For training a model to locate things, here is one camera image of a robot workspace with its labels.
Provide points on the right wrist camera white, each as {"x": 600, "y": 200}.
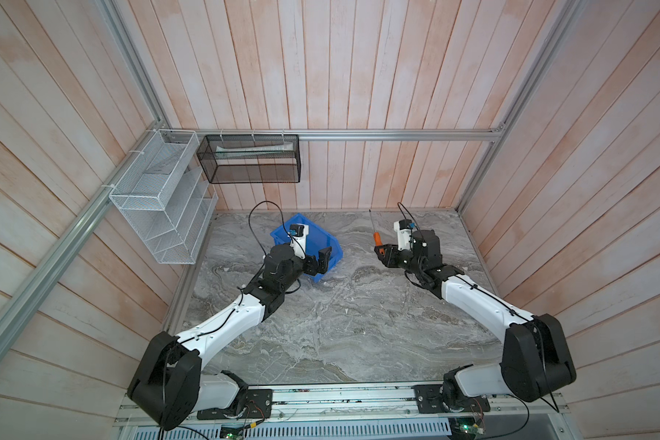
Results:
{"x": 404, "y": 229}

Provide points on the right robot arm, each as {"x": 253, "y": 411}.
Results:
{"x": 536, "y": 360}

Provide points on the blue plastic bin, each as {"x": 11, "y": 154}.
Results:
{"x": 318, "y": 239}

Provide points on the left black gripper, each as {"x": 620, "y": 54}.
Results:
{"x": 324, "y": 262}

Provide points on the orange handled screwdriver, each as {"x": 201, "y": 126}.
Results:
{"x": 379, "y": 249}

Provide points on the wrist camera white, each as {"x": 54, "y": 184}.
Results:
{"x": 404, "y": 229}
{"x": 298, "y": 234}

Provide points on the black mesh wall basket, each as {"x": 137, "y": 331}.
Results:
{"x": 234, "y": 159}

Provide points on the horizontal aluminium wall rail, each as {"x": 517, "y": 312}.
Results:
{"x": 488, "y": 134}

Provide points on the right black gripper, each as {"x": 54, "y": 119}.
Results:
{"x": 389, "y": 259}

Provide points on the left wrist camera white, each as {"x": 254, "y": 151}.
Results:
{"x": 298, "y": 234}

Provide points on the white wire mesh shelf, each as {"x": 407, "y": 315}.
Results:
{"x": 164, "y": 197}

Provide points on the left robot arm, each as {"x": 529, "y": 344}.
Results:
{"x": 168, "y": 384}

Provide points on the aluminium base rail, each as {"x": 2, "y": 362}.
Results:
{"x": 383, "y": 410}

